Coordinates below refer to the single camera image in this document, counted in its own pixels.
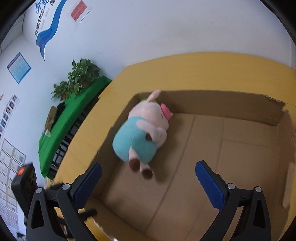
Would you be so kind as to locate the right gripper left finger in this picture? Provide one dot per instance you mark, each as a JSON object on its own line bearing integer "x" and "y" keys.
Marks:
{"x": 43, "y": 222}

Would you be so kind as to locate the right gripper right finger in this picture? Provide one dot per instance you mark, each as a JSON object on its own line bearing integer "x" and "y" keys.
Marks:
{"x": 254, "y": 222}

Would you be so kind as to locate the pig plush teal shirt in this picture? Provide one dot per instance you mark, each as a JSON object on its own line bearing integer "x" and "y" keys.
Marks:
{"x": 142, "y": 134}

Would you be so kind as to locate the green covered table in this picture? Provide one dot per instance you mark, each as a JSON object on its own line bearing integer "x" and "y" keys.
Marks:
{"x": 48, "y": 145}

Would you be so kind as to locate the cardboard box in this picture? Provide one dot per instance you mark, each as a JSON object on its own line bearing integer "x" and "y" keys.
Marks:
{"x": 248, "y": 139}

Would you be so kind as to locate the potted green plant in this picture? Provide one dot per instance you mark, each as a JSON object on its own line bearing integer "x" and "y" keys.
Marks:
{"x": 65, "y": 89}
{"x": 83, "y": 73}

